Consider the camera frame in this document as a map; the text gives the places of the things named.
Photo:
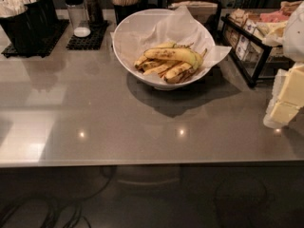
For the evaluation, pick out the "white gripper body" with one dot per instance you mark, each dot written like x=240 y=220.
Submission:
x=294 y=35

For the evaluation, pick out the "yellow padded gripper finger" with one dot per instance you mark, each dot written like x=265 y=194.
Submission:
x=288 y=97

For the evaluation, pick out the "yellow spotted banana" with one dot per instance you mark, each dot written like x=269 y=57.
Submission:
x=174 y=74
x=175 y=54

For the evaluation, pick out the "white paper bowl liner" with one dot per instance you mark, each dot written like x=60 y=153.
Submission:
x=177 y=29

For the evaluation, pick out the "middle yellow banana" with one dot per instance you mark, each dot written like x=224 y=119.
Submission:
x=157 y=67

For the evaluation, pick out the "white ceramic bowl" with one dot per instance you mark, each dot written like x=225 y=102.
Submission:
x=126 y=38

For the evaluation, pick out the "left small yellow banana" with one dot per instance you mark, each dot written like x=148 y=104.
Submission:
x=139 y=62

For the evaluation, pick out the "pink sweetener packets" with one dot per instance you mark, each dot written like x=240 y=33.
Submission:
x=273 y=17

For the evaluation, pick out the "black stirrer cup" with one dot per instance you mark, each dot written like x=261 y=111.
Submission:
x=121 y=12

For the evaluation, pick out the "black rubber mat small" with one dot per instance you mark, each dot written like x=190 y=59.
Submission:
x=92 y=42

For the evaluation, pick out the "pepper shaker black lid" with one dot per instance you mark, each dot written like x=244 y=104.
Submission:
x=95 y=12

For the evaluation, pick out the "salt shaker black lid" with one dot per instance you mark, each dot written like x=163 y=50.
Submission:
x=77 y=16

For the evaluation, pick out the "black cutlery holder rear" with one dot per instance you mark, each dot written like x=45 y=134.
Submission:
x=42 y=16

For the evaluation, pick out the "black cutlery holder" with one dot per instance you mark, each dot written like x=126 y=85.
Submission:
x=42 y=16
x=20 y=32

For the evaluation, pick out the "black cutlery holder front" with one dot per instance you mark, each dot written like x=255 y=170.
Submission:
x=20 y=32

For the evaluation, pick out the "black rubber mat large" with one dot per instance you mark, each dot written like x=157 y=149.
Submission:
x=50 y=41

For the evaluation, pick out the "white plastic cutlery bundle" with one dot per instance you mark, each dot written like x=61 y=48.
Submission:
x=9 y=8

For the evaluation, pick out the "black wire condiment rack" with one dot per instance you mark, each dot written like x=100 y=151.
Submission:
x=255 y=61

